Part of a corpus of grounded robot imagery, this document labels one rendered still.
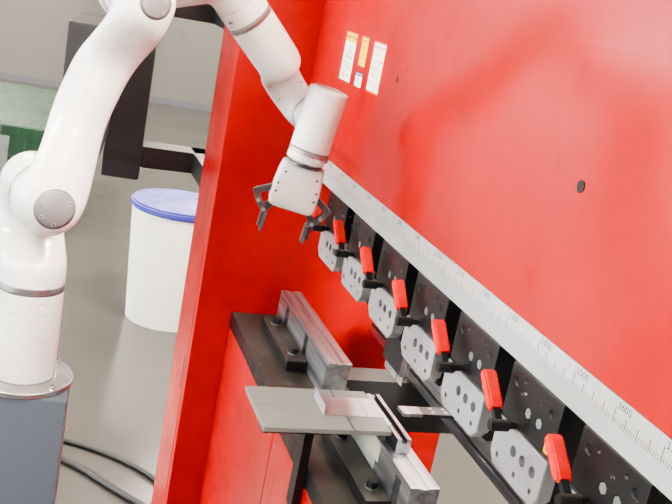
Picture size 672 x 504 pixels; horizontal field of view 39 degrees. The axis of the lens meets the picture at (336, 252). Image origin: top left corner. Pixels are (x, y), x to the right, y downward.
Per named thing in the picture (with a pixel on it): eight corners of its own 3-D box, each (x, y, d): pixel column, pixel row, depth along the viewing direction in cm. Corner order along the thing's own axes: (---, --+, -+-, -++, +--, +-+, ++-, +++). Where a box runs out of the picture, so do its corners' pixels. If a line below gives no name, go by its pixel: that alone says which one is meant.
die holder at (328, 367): (275, 320, 271) (281, 289, 269) (295, 322, 273) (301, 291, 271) (321, 399, 226) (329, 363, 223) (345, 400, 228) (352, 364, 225)
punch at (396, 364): (380, 365, 198) (389, 323, 196) (389, 366, 199) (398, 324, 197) (396, 386, 189) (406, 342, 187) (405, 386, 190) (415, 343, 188)
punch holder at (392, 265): (366, 313, 199) (381, 239, 195) (403, 316, 202) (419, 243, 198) (389, 341, 186) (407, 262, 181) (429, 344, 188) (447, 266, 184)
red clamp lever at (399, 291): (392, 276, 177) (398, 322, 172) (412, 278, 179) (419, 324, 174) (388, 281, 179) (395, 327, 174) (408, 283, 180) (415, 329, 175)
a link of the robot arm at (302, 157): (329, 152, 199) (325, 165, 200) (289, 139, 198) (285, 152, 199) (332, 160, 192) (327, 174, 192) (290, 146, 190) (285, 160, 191)
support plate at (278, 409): (244, 389, 196) (245, 385, 196) (363, 395, 204) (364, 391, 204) (262, 431, 179) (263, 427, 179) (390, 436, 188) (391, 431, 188)
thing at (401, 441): (363, 406, 204) (366, 393, 203) (376, 406, 205) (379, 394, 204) (394, 452, 186) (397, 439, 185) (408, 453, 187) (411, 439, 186)
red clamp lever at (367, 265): (359, 244, 196) (365, 285, 190) (378, 246, 197) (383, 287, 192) (356, 249, 197) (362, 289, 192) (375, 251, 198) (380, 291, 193)
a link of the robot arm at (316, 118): (282, 137, 197) (299, 150, 189) (302, 76, 193) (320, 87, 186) (317, 146, 201) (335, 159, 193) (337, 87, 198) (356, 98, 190)
